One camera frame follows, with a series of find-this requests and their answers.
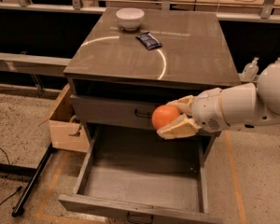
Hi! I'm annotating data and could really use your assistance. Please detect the closed grey drawer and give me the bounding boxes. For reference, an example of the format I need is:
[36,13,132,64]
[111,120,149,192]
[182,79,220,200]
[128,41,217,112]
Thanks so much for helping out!
[69,94,230,137]

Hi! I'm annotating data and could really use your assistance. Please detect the grey metal rail shelf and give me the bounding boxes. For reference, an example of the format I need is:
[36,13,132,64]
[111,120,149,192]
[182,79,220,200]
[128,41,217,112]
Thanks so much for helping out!
[0,52,70,77]

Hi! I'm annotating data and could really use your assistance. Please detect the orange fruit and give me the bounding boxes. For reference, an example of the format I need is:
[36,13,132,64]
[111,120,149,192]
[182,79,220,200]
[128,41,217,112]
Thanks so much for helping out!
[151,105,180,130]

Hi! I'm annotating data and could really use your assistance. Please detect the cardboard box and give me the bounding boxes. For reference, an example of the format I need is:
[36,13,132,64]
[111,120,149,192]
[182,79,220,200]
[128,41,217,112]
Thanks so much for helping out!
[40,85,90,152]

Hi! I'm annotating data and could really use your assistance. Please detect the dark blue snack packet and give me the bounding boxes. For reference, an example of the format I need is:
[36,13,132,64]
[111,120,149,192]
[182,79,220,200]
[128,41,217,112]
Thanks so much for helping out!
[136,32,161,50]

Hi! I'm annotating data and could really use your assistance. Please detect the clear sanitizer bottle left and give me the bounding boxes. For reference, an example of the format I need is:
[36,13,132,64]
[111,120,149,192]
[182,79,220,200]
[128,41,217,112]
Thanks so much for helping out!
[241,57,259,81]

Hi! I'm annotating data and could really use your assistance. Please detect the black floor cable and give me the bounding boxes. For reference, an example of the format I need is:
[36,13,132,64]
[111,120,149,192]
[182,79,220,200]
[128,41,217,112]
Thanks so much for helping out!
[0,138,23,219]

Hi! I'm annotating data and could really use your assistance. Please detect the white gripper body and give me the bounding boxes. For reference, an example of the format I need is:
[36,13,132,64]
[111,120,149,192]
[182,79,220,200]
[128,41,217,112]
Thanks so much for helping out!
[191,88,229,133]

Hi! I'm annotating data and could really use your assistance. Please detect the open grey bottom drawer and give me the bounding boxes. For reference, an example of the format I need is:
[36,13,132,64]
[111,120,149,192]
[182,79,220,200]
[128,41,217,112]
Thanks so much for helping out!
[59,125,223,224]

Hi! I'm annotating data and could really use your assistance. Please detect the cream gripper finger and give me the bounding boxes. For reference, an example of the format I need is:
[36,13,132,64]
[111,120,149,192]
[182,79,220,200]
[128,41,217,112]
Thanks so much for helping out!
[168,95,194,116]
[157,114,202,140]

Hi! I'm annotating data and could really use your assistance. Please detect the black metal floor bar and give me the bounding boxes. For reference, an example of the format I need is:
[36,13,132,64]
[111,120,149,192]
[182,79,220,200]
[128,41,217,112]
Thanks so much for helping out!
[11,144,54,217]

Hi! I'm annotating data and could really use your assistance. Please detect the white bowl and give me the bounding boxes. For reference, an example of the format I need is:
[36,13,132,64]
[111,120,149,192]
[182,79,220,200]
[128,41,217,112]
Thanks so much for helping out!
[116,7,145,31]

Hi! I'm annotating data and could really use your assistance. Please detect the grey drawer cabinet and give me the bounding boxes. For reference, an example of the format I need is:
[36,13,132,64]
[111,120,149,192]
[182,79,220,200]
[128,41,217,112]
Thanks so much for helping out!
[64,8,240,140]

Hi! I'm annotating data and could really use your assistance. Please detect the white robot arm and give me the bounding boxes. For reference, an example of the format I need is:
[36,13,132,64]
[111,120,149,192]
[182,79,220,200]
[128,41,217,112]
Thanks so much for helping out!
[157,61,280,139]

